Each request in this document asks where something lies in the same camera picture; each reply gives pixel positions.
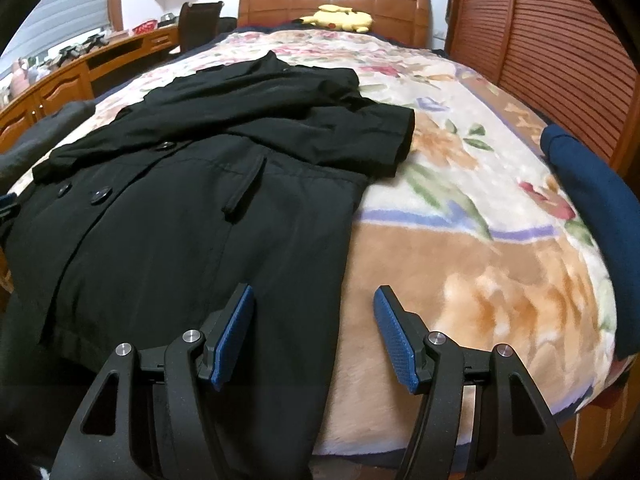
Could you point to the wooden bed headboard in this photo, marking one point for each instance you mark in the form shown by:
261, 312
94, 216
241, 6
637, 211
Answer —
280, 5

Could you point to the yellow plush toy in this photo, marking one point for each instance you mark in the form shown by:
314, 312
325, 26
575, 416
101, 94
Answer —
345, 19

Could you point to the navy cloth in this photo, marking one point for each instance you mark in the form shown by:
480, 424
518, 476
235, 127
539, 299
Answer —
590, 195

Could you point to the floral blanket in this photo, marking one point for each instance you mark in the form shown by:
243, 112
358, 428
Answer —
450, 210

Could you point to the red basket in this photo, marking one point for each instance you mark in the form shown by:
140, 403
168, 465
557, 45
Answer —
146, 27

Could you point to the black coat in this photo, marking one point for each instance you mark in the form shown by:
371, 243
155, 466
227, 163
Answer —
175, 210

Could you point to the wooden louvered wardrobe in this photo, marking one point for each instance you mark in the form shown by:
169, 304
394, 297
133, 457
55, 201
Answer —
550, 35

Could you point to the wooden desk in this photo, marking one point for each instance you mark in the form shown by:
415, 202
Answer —
60, 85

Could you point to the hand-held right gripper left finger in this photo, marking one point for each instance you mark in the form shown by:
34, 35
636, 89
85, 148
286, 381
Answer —
232, 335

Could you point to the grey window blind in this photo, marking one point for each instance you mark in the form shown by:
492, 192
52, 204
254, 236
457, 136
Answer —
65, 10

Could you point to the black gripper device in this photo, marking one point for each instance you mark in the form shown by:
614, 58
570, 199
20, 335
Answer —
67, 55
95, 42

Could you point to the grey cloth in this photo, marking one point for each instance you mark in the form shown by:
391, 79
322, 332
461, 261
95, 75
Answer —
45, 130

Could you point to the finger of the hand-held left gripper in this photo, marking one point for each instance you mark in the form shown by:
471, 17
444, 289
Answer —
6, 204

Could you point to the dark wooden chair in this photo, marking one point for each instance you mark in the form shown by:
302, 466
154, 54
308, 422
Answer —
200, 20

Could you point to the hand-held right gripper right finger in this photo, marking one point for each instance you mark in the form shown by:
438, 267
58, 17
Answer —
395, 340

